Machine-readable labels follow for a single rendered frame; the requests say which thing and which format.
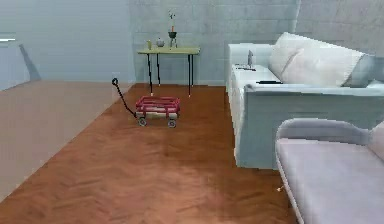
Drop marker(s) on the red toy wagon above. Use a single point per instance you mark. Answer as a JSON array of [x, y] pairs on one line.
[[156, 107]]

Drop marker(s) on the yellow-green side table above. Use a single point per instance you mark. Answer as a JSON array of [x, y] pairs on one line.
[[173, 51]]

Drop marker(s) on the black flat remote control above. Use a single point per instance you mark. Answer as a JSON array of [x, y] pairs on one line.
[[246, 68]]

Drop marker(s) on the pale blue sofa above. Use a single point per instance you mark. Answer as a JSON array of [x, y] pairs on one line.
[[266, 116]]

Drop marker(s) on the grey round teapot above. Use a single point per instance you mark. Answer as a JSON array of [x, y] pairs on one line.
[[160, 42]]

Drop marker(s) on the grey upright statuette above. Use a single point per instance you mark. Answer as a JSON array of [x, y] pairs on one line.
[[250, 59]]

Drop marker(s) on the black potted plant on stand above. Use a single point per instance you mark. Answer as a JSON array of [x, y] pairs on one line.
[[172, 34]]

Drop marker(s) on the small yellow-green cup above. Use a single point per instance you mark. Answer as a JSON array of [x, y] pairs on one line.
[[149, 44]]

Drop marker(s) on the white sofa cushion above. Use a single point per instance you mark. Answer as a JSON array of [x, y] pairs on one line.
[[313, 61]]

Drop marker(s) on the pale pink grey sofa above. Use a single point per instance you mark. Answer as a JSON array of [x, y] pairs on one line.
[[333, 176]]

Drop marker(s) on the grey sofa cushion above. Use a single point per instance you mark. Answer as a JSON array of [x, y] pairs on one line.
[[365, 71]]

